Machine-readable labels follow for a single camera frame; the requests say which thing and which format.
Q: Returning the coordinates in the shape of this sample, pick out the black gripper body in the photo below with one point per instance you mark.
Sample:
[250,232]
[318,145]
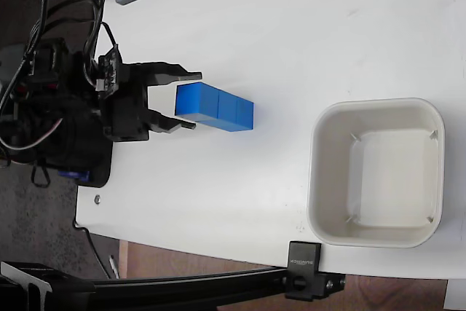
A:
[127,118]

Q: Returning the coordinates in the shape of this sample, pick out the blue cube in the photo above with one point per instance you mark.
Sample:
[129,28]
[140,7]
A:
[227,109]
[188,101]
[244,114]

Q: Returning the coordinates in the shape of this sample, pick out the black six-joint robot arm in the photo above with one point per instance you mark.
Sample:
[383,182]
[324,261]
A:
[47,121]

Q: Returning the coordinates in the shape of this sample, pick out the white square plastic bin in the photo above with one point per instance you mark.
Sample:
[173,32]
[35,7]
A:
[327,180]

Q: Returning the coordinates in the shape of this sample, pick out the blue base servo part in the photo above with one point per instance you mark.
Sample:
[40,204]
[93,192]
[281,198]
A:
[76,176]

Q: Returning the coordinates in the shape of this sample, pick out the small metal nut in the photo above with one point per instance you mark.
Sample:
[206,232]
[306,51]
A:
[97,199]

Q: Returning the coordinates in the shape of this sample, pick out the black stand boom bar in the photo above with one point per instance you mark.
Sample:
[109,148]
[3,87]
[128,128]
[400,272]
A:
[189,287]

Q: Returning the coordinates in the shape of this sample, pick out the black table clamp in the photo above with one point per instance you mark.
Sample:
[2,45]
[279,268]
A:
[304,271]

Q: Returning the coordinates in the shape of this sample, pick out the small camera circuit board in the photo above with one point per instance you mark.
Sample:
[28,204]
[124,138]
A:
[108,70]

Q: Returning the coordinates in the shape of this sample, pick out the black stand bracket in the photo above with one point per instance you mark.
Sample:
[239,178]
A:
[25,285]

